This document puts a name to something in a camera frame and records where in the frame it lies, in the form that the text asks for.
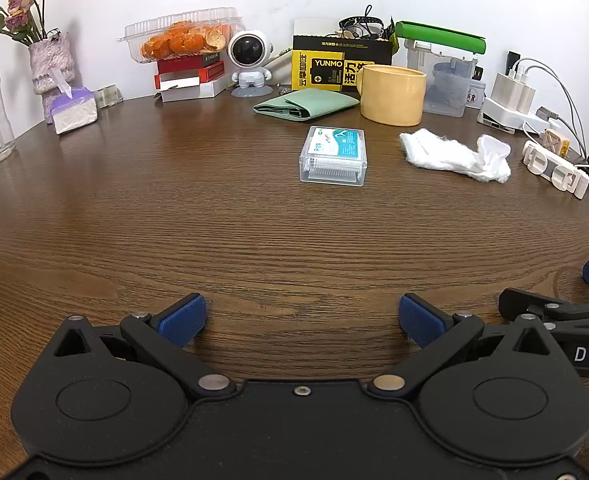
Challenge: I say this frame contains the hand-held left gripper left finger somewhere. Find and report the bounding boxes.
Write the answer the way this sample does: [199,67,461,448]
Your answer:
[49,292,238,403]

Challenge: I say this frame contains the white flat box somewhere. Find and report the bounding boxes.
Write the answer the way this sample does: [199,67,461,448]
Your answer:
[155,78,230,104]

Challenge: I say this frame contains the green folded cloth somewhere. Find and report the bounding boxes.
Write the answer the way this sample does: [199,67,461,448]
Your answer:
[252,88,362,124]

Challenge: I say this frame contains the clear plastic container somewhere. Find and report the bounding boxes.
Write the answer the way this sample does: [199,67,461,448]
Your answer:
[298,125,367,187]

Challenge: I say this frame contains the black yellow box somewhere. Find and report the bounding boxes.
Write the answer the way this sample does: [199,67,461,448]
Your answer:
[291,33,395,95]

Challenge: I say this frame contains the white hinged holder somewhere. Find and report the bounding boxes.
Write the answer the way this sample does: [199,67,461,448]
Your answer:
[521,139,589,200]

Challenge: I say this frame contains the white printed card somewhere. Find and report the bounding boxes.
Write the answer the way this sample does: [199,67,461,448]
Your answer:
[462,82,486,109]

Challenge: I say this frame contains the black wristband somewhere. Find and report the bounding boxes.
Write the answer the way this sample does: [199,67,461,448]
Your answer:
[338,4,386,39]

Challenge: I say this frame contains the small grey block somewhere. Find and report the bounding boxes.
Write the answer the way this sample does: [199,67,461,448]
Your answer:
[94,84,124,109]

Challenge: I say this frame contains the white astronaut figurine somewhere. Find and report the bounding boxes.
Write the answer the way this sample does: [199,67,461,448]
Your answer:
[226,29,276,99]

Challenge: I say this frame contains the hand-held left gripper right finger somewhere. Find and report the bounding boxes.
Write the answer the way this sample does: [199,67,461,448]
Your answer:
[367,292,569,402]

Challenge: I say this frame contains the white cloth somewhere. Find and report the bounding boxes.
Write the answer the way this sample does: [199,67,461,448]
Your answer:
[399,127,513,185]

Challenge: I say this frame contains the white charger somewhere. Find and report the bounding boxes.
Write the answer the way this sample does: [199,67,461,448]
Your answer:
[490,59,538,116]

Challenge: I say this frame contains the red white open box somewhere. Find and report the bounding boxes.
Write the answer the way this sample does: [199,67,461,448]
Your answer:
[154,61,226,90]

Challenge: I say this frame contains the yellow mug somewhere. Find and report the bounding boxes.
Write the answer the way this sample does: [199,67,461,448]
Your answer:
[355,63,428,128]

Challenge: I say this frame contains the clear clamshell with orange peels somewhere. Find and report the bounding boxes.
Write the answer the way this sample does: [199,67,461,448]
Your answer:
[116,7,246,66]

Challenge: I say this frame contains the white cables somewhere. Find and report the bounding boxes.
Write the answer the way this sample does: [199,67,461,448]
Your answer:
[517,57,589,162]

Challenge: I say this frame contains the purple tissue pack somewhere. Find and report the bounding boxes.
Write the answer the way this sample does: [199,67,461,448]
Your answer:
[49,67,100,136]

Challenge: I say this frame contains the green-lidded clear box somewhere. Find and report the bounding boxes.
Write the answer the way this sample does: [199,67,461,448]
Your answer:
[394,20,488,119]

